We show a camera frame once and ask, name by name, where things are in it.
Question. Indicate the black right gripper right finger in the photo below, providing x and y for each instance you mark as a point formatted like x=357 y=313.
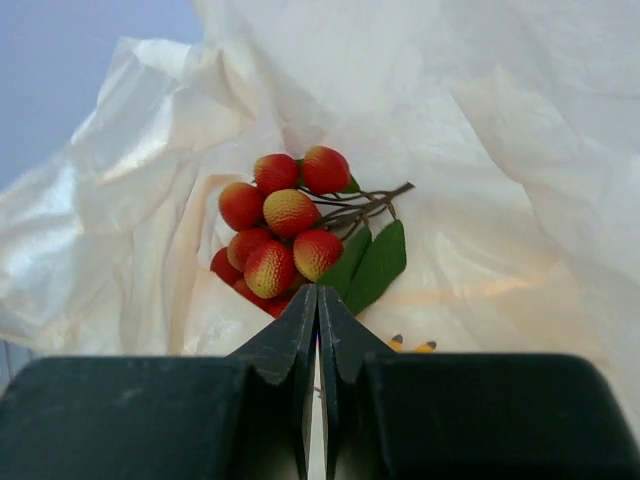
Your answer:
x=390 y=415

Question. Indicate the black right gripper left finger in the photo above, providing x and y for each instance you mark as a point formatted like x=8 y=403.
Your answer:
x=243 y=416

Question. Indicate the red lychee bunch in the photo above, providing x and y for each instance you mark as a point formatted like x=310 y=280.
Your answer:
x=307 y=221

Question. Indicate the translucent banana print plastic bag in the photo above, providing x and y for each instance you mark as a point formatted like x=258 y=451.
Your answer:
x=516 y=121

